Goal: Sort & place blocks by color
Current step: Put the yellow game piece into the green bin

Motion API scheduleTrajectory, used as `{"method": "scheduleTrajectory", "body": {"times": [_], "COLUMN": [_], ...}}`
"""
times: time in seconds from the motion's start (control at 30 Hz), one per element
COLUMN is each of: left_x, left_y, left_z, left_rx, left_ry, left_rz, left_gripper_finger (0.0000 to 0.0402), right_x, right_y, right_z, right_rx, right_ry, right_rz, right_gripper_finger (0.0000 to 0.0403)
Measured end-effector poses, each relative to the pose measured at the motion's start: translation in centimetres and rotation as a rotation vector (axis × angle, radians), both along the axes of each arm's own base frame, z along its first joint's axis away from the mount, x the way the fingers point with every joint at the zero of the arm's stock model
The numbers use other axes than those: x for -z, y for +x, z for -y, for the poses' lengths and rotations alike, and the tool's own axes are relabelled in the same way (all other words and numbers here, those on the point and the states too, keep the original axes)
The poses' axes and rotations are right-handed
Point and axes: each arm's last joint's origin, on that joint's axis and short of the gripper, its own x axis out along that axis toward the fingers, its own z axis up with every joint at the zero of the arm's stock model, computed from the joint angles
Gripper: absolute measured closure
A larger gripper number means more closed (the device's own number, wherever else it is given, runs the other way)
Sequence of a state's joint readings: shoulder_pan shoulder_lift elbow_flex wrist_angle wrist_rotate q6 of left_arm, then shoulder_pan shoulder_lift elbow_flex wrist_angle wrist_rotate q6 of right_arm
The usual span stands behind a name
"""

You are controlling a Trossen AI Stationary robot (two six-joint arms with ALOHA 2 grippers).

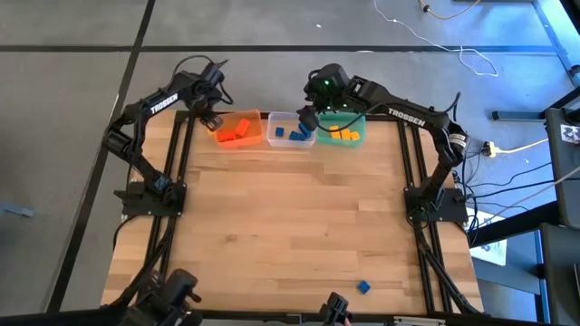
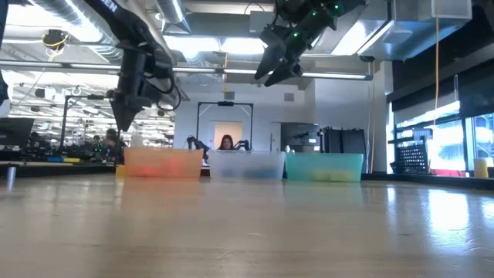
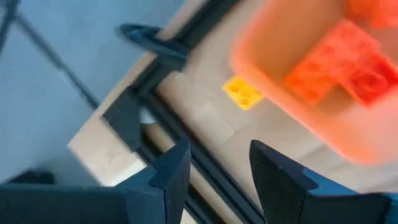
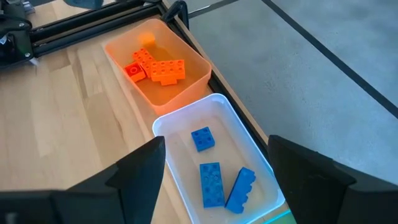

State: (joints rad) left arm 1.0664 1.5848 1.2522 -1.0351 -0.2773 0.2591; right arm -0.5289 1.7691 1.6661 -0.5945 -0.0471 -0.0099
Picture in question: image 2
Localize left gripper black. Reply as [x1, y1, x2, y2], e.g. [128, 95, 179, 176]
[110, 49, 152, 132]

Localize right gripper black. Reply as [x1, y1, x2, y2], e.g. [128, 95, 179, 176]
[254, 13, 333, 88]

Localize person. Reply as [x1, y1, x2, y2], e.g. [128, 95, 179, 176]
[100, 127, 125, 163]
[218, 134, 235, 151]

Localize orange translucent plastic bin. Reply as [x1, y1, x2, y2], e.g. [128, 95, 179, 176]
[123, 147, 205, 179]

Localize dark shelf unit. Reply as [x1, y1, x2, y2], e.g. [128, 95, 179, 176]
[280, 122, 322, 152]

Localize long ceiling light tube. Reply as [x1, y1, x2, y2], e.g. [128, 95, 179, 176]
[0, 59, 374, 81]

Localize black cabinet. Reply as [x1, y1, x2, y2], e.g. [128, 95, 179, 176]
[323, 127, 367, 173]

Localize green translucent plastic bin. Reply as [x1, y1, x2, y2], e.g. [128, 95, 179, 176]
[285, 152, 365, 183]

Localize clear plastic bin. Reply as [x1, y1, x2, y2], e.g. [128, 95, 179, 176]
[208, 150, 287, 181]

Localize black monitor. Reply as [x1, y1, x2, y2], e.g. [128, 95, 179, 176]
[0, 117, 35, 148]

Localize black perforated basket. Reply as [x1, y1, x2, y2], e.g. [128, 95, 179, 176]
[394, 138, 430, 174]

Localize yellow cup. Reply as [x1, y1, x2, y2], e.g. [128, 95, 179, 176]
[473, 157, 494, 179]

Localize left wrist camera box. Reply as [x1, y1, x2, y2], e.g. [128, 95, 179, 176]
[148, 63, 174, 96]

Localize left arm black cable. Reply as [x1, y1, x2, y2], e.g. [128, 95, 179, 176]
[154, 73, 183, 114]

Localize black workstation frame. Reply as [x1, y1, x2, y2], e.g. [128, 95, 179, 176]
[61, 95, 117, 155]
[195, 100, 255, 151]

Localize black ceiling cord reel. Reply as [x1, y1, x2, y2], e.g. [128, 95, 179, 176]
[41, 29, 69, 52]

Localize silver metal post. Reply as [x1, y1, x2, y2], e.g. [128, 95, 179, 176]
[5, 164, 17, 191]

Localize yellow hanging cord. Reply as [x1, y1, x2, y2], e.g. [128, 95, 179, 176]
[432, 0, 442, 128]

